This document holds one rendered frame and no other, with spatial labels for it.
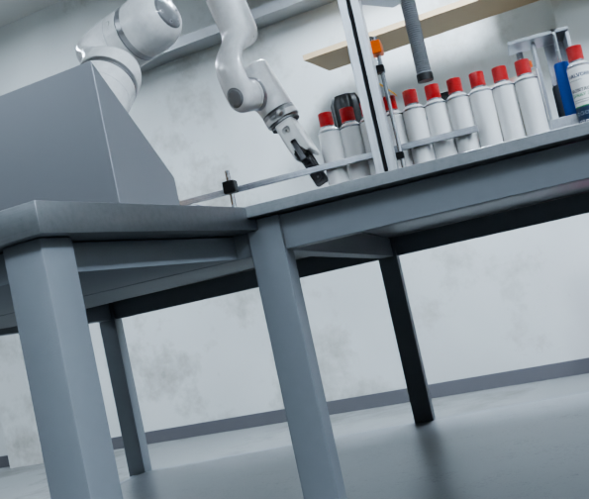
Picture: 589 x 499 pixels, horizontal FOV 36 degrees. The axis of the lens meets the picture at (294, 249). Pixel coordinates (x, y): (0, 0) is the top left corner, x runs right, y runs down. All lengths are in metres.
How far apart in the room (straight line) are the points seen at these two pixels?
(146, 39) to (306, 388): 0.75
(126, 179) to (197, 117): 4.42
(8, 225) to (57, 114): 0.45
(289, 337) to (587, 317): 3.66
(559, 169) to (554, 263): 3.60
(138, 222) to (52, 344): 0.23
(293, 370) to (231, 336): 4.25
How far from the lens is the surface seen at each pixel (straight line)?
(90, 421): 1.13
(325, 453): 1.55
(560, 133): 1.47
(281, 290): 1.53
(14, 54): 6.85
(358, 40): 2.03
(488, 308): 5.17
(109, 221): 1.19
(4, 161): 1.61
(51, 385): 1.12
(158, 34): 1.83
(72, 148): 1.51
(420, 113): 2.12
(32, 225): 1.09
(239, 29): 2.21
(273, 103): 2.17
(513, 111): 2.11
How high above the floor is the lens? 0.64
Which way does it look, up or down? 4 degrees up
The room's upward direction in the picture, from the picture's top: 12 degrees counter-clockwise
